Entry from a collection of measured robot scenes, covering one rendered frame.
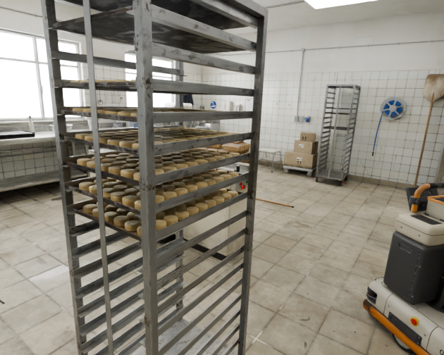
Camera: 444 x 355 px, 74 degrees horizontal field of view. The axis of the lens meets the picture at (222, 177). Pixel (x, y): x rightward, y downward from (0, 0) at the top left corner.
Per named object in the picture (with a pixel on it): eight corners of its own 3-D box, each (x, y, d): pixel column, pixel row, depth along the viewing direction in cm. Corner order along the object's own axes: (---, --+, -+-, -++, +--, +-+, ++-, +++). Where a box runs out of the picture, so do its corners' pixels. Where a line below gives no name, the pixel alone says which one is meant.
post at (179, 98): (179, 320, 186) (179, 23, 144) (182, 322, 184) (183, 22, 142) (175, 322, 184) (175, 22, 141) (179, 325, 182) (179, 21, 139)
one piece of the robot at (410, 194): (405, 222, 192) (399, 188, 195) (444, 218, 203) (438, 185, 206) (421, 222, 181) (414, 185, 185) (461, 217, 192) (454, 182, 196)
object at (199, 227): (173, 241, 314) (173, 158, 291) (195, 231, 340) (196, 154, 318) (226, 265, 273) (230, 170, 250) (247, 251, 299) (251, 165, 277)
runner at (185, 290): (242, 246, 147) (242, 241, 146) (247, 248, 145) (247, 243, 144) (139, 320, 96) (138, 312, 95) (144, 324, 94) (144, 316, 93)
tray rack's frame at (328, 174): (323, 174, 625) (333, 86, 580) (348, 178, 598) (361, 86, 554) (313, 180, 572) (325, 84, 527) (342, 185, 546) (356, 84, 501)
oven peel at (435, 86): (402, 191, 528) (426, 73, 499) (402, 191, 532) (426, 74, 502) (422, 195, 512) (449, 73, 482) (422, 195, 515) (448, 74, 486)
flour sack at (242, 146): (237, 153, 640) (237, 145, 636) (220, 151, 660) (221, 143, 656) (251, 148, 700) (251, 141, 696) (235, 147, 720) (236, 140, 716)
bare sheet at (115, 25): (181, 55, 143) (181, 52, 142) (253, 50, 121) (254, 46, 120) (53, 28, 95) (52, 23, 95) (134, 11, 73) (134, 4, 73)
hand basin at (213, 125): (230, 144, 763) (232, 101, 735) (222, 146, 732) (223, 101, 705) (201, 140, 818) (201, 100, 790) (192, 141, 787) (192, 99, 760)
